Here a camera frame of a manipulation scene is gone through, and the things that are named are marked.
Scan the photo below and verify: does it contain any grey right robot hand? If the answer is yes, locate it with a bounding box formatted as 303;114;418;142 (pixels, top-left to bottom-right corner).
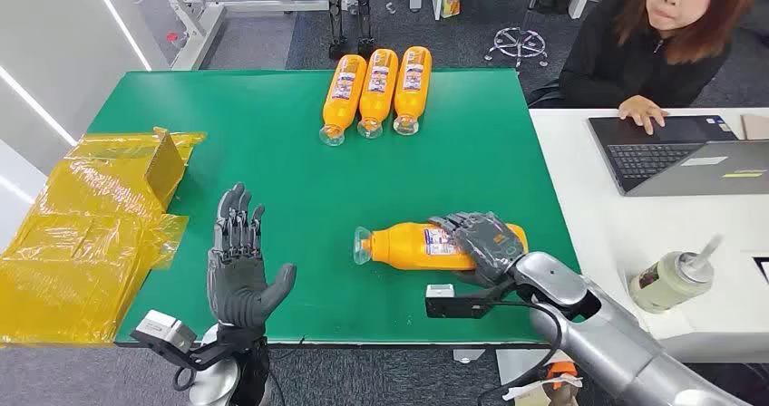
428;211;526;288

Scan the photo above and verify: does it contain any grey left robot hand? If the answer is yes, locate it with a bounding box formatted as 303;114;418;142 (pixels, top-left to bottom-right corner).
207;182;298;329

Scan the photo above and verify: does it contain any orange juice bottle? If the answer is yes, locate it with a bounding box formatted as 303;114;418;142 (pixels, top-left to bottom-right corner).
393;45;433;137
318;53;368;148
353;221;530;273
356;48;400;140

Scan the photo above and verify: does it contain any orange and white tag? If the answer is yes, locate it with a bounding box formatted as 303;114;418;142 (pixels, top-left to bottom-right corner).
503;361;585;406

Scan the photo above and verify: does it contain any yellow film wrapped cardboard box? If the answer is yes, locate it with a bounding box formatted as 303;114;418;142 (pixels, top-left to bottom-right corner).
0;127;208;348

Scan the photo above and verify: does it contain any grey laptop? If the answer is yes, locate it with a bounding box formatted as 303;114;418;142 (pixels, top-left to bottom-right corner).
588;114;769;198

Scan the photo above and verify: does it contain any person's hand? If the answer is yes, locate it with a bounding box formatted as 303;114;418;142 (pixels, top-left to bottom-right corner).
618;95;670;136

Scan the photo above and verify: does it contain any person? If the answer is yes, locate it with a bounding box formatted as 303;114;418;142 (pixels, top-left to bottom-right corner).
559;0;767;135

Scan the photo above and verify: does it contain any black robot leg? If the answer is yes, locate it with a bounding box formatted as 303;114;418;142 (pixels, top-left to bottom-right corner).
352;0;378;58
315;0;350;61

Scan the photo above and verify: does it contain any brown notepad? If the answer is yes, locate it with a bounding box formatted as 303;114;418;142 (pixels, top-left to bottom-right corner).
740;113;769;142

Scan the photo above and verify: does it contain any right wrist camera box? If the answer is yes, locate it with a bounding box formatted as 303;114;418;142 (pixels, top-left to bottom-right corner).
424;284;482;321

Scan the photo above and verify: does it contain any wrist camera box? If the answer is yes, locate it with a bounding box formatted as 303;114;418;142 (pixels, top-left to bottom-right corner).
424;284;482;321
131;310;199;354

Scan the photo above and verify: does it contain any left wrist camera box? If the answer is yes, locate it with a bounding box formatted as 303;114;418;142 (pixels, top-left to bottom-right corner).
131;310;199;354

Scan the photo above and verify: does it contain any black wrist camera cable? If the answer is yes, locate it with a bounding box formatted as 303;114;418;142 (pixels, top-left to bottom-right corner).
477;297;564;406

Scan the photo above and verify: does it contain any white metal frame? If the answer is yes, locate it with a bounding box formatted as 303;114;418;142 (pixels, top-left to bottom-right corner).
147;0;362;72

